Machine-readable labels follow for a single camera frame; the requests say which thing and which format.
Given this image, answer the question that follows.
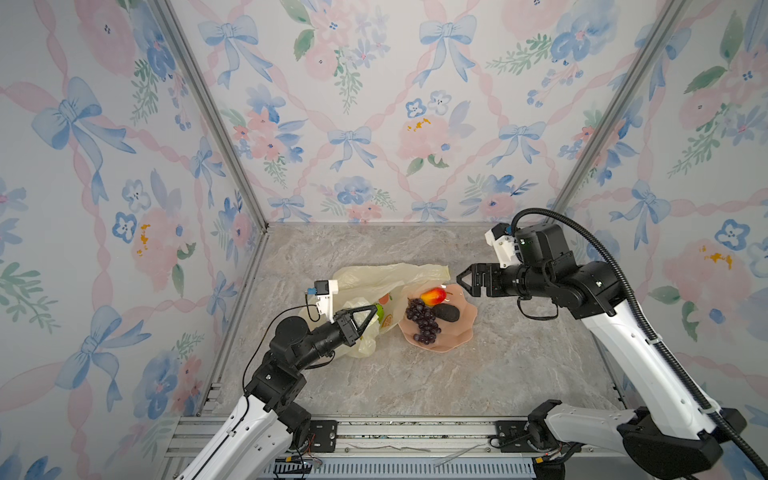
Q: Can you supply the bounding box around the aluminium corner post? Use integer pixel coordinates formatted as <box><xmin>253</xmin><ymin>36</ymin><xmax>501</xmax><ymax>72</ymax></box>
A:
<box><xmin>148</xmin><ymin>0</ymin><xmax>268</xmax><ymax>234</ymax></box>
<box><xmin>552</xmin><ymin>0</ymin><xmax>690</xmax><ymax>214</ymax></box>

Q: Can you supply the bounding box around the left aluminium corner post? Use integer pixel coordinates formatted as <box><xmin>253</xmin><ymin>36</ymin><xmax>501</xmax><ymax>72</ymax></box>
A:
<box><xmin>148</xmin><ymin>0</ymin><xmax>268</xmax><ymax>234</ymax></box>

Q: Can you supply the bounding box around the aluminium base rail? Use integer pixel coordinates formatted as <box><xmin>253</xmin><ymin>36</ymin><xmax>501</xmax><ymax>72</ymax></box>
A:
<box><xmin>152</xmin><ymin>413</ymin><xmax>679</xmax><ymax>480</ymax></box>

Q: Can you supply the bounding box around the black corrugated cable conduit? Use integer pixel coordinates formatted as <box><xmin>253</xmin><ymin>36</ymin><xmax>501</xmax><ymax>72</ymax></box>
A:
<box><xmin>509</xmin><ymin>207</ymin><xmax>768</xmax><ymax>480</ymax></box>

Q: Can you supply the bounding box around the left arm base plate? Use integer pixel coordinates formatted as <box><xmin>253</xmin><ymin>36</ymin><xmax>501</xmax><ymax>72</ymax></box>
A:
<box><xmin>290</xmin><ymin>420</ymin><xmax>339</xmax><ymax>453</ymax></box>

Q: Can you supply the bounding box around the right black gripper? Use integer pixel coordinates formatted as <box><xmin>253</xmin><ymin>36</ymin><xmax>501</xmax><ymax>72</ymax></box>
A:
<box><xmin>455</xmin><ymin>263</ymin><xmax>551</xmax><ymax>302</ymax></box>

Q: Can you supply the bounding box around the cream plastic bag orange print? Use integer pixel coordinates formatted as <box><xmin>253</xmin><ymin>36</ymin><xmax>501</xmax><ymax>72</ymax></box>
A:
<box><xmin>309</xmin><ymin>263</ymin><xmax>450</xmax><ymax>358</ymax></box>

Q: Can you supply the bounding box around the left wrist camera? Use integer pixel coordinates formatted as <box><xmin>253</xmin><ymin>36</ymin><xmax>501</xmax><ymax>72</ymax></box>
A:
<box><xmin>307</xmin><ymin>279</ymin><xmax>339</xmax><ymax>323</ymax></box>

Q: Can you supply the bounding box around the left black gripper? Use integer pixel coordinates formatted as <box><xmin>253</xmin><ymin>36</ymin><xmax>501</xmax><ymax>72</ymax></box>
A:
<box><xmin>292</xmin><ymin>305</ymin><xmax>375</xmax><ymax>376</ymax></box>

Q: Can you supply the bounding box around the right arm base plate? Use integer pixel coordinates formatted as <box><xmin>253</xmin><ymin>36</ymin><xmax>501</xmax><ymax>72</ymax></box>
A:
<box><xmin>494</xmin><ymin>418</ymin><xmax>582</xmax><ymax>454</ymax></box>

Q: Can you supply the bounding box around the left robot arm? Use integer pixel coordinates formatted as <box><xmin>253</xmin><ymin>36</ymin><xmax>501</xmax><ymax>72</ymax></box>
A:
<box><xmin>179</xmin><ymin>305</ymin><xmax>378</xmax><ymax>479</ymax></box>

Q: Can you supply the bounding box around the black avocado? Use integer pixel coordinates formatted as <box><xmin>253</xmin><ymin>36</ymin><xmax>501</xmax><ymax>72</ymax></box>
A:
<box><xmin>432</xmin><ymin>303</ymin><xmax>461</xmax><ymax>323</ymax></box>

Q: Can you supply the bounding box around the pink flower-shaped plate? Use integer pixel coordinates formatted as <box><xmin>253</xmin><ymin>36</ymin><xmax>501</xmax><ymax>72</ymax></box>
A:
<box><xmin>398</xmin><ymin>284</ymin><xmax>478</xmax><ymax>353</ymax></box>

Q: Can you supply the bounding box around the dark purple grape bunch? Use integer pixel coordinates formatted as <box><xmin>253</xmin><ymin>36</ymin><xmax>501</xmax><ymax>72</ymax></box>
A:
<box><xmin>405</xmin><ymin>299</ymin><xmax>441</xmax><ymax>345</ymax></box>

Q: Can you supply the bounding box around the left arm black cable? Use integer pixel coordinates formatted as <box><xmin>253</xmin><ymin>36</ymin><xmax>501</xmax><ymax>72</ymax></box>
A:
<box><xmin>241</xmin><ymin>302</ymin><xmax>322</xmax><ymax>397</ymax></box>

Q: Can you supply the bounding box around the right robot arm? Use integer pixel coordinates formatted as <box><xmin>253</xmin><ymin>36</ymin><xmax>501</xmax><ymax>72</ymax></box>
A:
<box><xmin>456</xmin><ymin>220</ymin><xmax>746</xmax><ymax>479</ymax></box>

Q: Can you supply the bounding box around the right aluminium corner post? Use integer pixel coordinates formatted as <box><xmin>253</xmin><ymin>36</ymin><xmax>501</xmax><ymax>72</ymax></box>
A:
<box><xmin>552</xmin><ymin>0</ymin><xmax>690</xmax><ymax>214</ymax></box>

